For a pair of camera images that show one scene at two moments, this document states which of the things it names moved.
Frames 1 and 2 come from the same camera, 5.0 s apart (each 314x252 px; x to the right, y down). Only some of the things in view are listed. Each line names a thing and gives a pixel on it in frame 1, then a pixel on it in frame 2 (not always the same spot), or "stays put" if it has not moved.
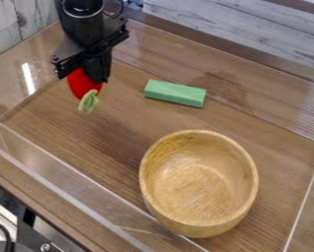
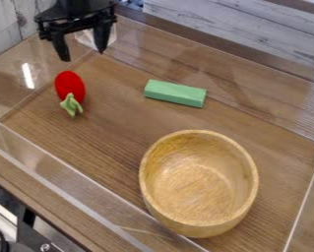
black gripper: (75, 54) to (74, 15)
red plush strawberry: (85, 89) to (70, 87)
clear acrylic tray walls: (197, 158) stays put
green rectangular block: (176, 93) stays put
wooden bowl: (199, 181) stays put
